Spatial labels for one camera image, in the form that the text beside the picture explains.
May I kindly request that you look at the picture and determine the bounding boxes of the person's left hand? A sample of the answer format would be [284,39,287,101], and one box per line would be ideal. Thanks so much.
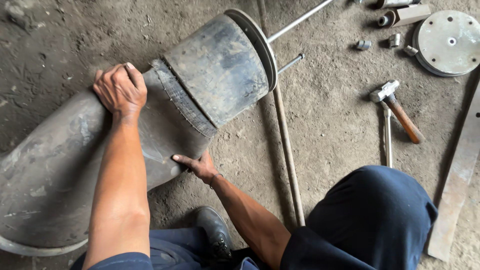
[93,62,148,123]

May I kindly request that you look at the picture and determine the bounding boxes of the person's right hand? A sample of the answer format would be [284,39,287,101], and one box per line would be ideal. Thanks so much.
[172,151,221,185]

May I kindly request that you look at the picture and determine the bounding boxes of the navy blue trousers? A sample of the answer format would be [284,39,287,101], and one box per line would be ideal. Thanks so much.
[70,165,439,270]

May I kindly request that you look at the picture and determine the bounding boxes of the steel spanner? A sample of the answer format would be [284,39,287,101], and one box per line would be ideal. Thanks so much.
[381,101,394,169]

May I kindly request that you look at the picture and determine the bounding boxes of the long steel threaded rod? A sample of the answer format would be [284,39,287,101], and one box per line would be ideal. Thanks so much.
[266,0,335,44]

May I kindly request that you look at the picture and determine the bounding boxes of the round metal flange plate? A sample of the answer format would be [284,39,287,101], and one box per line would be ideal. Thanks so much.
[224,8,278,93]

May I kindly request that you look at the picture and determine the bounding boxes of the large grey rubber sleeve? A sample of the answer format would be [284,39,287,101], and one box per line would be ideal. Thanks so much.
[0,58,219,257]

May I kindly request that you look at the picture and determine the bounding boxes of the flat rusty metal bar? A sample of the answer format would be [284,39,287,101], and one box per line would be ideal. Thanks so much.
[427,80,480,262]

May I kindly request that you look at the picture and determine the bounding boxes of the steel cylinder piece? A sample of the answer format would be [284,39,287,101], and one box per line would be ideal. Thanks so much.
[376,0,422,9]

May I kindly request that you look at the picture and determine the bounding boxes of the long rusty iron rod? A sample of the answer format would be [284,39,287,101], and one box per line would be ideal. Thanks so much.
[256,0,306,228]

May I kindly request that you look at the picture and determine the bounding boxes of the black leather shoe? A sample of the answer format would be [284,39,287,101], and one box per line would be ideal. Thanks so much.
[193,205,234,264]

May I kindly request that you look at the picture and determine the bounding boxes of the metal block with round stub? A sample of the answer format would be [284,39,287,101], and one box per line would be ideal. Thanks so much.
[377,4,432,28]

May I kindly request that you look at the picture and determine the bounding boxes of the short steel threaded rod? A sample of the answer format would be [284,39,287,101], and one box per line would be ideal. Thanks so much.
[277,53,305,75]

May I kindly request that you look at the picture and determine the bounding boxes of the round drilled metal plate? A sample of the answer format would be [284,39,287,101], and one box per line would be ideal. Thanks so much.
[412,10,480,78]

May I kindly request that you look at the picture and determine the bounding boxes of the dark dusty cylinder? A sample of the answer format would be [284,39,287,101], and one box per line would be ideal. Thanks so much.
[163,13,271,129]

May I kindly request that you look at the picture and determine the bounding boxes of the wooden handled steel hammer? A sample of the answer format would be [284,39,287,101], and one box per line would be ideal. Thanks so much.
[369,79,427,145]

